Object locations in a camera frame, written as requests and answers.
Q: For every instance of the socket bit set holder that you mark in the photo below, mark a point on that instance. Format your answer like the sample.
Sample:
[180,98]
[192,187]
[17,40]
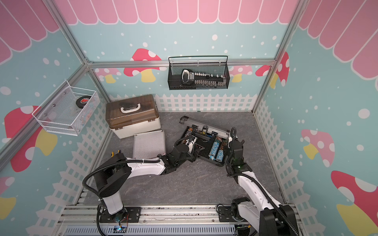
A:
[191,78]

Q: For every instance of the black plastic poker case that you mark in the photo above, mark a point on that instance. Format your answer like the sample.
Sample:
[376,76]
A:
[206,134]

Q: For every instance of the white wire wall basket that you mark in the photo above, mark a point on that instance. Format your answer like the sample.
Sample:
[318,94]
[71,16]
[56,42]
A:
[59,113]

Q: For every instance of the silver aluminium poker case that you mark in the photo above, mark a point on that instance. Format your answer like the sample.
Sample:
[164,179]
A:
[149,145]

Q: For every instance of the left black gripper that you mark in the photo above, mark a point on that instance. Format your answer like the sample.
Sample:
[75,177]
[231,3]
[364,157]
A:
[194,156]

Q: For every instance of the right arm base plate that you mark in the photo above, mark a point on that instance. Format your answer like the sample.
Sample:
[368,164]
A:
[230,213]

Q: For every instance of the aluminium front rail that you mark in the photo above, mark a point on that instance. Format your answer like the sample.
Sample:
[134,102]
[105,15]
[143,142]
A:
[155,220]

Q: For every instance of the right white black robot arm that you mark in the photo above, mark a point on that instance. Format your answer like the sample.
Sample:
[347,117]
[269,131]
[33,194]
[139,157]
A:
[261,210]

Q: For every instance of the black tape roll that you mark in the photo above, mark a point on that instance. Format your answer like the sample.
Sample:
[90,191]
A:
[82,101]

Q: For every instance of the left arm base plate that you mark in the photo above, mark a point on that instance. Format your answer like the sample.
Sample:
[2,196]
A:
[126,215]

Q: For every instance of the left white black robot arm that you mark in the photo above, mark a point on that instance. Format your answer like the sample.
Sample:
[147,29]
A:
[107,179]

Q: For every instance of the small green circuit board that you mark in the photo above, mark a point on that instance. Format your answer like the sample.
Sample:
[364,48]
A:
[119,230]

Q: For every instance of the black wire wall basket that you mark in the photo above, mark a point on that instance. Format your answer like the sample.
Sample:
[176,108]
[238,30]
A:
[216,65]

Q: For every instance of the brown lid storage box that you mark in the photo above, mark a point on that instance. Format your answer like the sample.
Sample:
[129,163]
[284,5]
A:
[132,116]

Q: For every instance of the yellow handled pliers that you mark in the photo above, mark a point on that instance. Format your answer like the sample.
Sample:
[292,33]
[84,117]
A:
[114,153]

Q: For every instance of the poker chip stack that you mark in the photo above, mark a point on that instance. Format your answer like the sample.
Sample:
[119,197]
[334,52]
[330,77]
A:
[214,150]
[220,154]

